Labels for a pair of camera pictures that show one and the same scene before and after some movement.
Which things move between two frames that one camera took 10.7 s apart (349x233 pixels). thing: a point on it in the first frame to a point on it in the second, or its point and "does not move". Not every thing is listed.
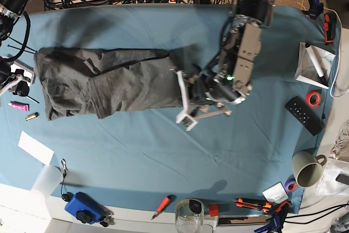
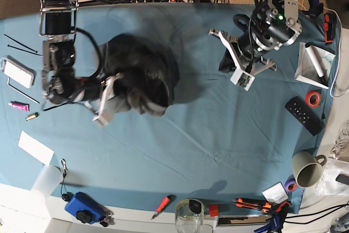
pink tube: [23, 107] does not move
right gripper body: [8, 80] to [103, 117]
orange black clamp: [330, 22] does not move
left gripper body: [198, 105] to [246, 67]
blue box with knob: [86, 209] does not move
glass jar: [189, 214] does not move
